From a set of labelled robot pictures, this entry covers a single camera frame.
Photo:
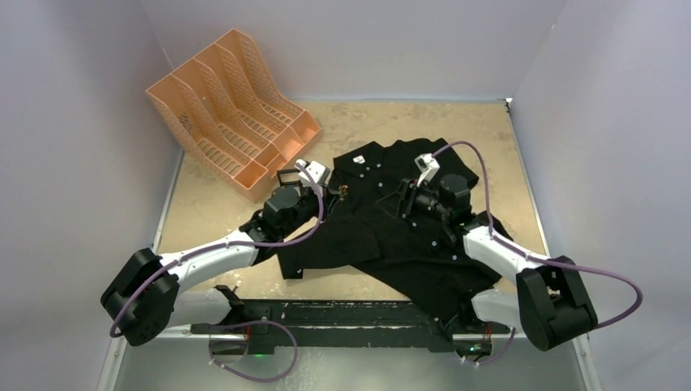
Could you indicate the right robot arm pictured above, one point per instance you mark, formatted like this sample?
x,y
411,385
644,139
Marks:
x,y
550,305

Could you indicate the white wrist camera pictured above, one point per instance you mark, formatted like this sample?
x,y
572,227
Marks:
x,y
312,172
428,167

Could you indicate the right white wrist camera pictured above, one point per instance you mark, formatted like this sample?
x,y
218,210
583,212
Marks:
x,y
428,167

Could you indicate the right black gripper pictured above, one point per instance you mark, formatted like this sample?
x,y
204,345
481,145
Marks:
x,y
407,197

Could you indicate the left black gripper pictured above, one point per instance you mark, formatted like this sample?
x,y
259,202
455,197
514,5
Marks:
x,y
332,196

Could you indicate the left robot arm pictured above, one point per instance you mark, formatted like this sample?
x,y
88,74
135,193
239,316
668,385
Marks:
x,y
141,299

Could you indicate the small black rectangular frame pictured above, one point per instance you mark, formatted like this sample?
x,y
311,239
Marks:
x,y
288,177

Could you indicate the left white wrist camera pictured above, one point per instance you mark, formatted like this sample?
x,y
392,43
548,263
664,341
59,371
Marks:
x,y
312,172

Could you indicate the black button shirt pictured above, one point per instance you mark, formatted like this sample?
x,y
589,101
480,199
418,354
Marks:
x,y
413,257

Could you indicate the aluminium frame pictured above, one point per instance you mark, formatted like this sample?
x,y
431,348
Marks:
x,y
176,359

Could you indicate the orange plastic file organizer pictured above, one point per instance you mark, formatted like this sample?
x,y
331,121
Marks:
x,y
225,110

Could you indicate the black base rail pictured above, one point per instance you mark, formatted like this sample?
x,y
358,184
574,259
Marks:
x,y
265,324

